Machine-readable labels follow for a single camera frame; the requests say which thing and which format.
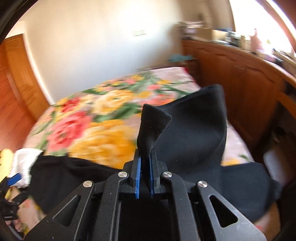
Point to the wall switch plate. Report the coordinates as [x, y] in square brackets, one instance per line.
[140, 33]

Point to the wooden cabinet row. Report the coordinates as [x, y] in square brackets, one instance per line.
[253, 87]

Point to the yellow plush pillow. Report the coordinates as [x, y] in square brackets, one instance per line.
[6, 163]

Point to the floral bed blanket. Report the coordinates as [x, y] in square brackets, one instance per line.
[102, 124]

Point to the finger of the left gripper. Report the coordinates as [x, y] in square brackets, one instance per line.
[14, 179]

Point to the stack of papers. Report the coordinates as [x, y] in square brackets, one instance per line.
[188, 29]

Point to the white patterned folded garment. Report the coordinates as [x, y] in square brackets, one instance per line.
[22, 163]

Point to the wooden door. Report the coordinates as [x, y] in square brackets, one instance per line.
[25, 76]

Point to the pink bottle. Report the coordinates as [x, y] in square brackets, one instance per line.
[255, 43]

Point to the black pants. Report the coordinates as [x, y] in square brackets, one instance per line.
[189, 136]

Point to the cardboard box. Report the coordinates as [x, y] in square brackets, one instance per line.
[210, 34]

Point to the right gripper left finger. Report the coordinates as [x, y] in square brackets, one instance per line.
[92, 210]

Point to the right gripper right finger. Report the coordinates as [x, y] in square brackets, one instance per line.
[197, 210]

